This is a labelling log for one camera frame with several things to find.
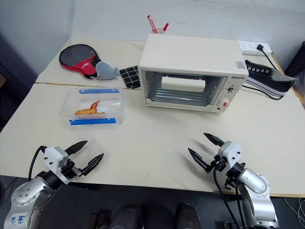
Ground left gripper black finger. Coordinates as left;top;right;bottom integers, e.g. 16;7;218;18
82;153;105;177
64;140;88;156

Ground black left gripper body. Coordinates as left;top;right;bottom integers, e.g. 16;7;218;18
60;159;85;183

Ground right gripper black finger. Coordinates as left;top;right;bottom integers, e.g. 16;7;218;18
188;147;212;173
203;133;226;147

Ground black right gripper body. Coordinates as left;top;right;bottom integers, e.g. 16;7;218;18
209;153;230;173

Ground orange toy food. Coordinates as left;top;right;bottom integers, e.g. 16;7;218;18
74;100;107;116

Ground clear plastic container blue clips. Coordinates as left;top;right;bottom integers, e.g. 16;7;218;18
59;87;126;128

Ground cream toaster oven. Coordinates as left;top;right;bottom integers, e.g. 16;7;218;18
138;33;250;114

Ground blue container latch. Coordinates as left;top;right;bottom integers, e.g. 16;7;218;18
78;88;120;95
69;117;118;126

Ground dark rounded shape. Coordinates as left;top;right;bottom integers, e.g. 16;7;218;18
174;202;201;229
111;202;149;229

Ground black canvas sneaker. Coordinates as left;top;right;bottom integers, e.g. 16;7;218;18
242;59;297;101

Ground grey plush toy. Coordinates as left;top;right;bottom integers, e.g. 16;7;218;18
95;60;120;80

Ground black red paddle case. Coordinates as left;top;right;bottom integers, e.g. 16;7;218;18
59;43;100;80

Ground black grid mat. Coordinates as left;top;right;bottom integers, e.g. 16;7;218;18
119;64;142;90

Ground white power strip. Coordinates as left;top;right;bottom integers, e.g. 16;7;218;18
238;40;273;57

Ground black chair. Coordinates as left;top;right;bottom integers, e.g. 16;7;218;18
284;40;305;77

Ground clear cup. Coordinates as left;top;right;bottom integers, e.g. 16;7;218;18
151;26;167;35

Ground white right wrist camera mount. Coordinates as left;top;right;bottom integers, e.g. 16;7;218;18
218;141;242;168

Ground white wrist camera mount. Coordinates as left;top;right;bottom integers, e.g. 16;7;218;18
44;146;72;185
218;141;242;168

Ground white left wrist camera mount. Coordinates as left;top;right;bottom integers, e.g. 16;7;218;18
44;146;72;185

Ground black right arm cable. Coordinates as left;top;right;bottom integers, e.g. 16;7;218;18
213;167;247;229

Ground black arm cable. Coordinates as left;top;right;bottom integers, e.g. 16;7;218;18
213;167;247;229
28;145;47;180

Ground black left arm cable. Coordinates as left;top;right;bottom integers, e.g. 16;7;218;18
28;145;47;180

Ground glass oven door with handle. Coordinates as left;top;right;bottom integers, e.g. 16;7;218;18
142;69;227;111

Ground black plug cable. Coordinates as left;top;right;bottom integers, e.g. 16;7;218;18
262;49;287;75

